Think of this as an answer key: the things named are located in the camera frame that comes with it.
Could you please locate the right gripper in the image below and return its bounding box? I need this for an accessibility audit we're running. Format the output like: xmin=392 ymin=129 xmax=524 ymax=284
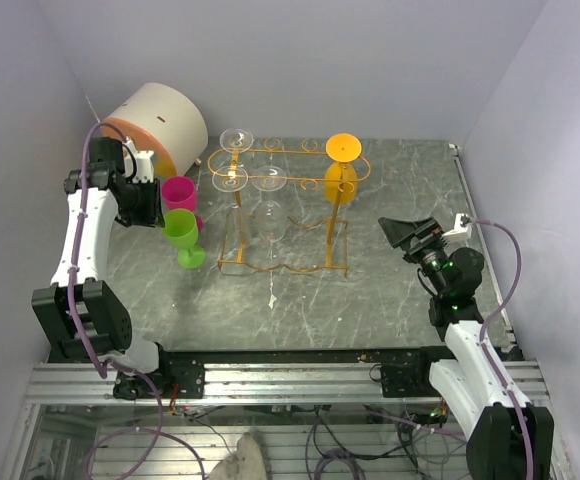
xmin=379 ymin=217 xmax=450 ymax=296

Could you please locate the orange plastic goblet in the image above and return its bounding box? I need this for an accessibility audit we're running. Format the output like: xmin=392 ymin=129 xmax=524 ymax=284
xmin=324 ymin=133 xmax=362 ymax=204

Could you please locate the gold wire glass rack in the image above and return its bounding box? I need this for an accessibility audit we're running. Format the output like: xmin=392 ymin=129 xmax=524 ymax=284
xmin=207 ymin=138 xmax=372 ymax=275

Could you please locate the clear wine glass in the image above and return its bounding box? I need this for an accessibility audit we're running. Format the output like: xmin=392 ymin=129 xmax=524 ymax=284
xmin=212 ymin=165 xmax=250 ymax=248
xmin=219 ymin=128 xmax=254 ymax=154
xmin=252 ymin=165 xmax=287 ymax=242

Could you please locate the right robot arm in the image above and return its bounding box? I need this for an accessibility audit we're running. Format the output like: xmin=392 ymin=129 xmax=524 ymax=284
xmin=378 ymin=214 xmax=554 ymax=479

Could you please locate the green plastic goblet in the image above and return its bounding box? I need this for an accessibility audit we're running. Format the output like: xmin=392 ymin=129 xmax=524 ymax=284
xmin=162 ymin=209 xmax=206 ymax=269

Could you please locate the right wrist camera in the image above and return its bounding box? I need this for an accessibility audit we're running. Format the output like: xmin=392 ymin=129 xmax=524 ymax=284
xmin=442 ymin=213 xmax=473 ymax=242

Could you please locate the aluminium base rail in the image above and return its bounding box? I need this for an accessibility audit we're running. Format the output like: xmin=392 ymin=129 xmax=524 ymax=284
xmin=24 ymin=357 xmax=551 ymax=404

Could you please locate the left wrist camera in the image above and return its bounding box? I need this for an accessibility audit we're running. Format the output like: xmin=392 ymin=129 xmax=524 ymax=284
xmin=122 ymin=137 xmax=156 ymax=184

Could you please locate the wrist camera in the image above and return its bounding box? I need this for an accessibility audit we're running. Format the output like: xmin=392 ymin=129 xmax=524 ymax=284
xmin=442 ymin=213 xmax=473 ymax=242
xmin=122 ymin=137 xmax=156 ymax=184

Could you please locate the cream cylindrical box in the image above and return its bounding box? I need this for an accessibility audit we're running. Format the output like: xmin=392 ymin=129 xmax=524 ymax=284
xmin=105 ymin=82 xmax=209 ymax=178

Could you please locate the white cloth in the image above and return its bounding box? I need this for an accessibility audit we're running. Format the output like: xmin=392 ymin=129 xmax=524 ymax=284
xmin=208 ymin=433 xmax=268 ymax=480

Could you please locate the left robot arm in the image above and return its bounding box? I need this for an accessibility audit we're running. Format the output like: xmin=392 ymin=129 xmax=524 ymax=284
xmin=31 ymin=137 xmax=174 ymax=397

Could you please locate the pink plastic goblet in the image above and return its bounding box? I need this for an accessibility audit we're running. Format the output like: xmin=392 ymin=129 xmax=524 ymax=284
xmin=161 ymin=176 xmax=203 ymax=232

